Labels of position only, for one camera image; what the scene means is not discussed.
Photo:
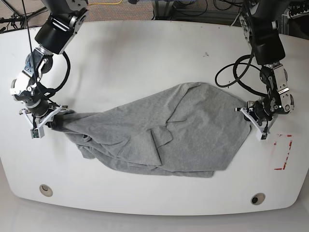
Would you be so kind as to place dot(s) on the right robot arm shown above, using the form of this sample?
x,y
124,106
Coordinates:
x,y
65,19

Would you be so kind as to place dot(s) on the grey T-shirt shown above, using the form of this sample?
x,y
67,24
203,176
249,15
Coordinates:
x,y
189,130

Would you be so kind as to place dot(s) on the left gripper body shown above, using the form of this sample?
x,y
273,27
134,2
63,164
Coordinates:
x,y
261,119

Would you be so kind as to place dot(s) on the right table cable grommet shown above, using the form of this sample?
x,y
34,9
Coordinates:
x,y
258,199

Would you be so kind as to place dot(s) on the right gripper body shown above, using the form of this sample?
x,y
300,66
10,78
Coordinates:
x,y
38,113

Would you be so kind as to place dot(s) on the white power strip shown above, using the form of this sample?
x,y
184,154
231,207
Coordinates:
x,y
298,11

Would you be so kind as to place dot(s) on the left table cable grommet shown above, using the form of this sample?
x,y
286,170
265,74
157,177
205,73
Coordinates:
x,y
46,190

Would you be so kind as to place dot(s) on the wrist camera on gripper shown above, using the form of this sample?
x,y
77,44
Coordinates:
x,y
37,133
262,136

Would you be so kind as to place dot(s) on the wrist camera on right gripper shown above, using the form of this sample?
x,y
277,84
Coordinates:
x,y
37,133

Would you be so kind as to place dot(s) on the black tripod legs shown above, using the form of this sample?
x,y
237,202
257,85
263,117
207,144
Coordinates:
x,y
17,21

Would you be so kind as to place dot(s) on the red tape rectangle marking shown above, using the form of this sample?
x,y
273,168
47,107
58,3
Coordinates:
x,y
281,151

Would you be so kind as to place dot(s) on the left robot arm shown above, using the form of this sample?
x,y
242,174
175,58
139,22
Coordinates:
x,y
259,20

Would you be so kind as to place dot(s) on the table cable grommet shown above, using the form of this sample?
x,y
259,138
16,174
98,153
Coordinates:
x,y
46,190
258,199

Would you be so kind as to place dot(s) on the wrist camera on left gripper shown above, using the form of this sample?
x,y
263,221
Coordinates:
x,y
262,136

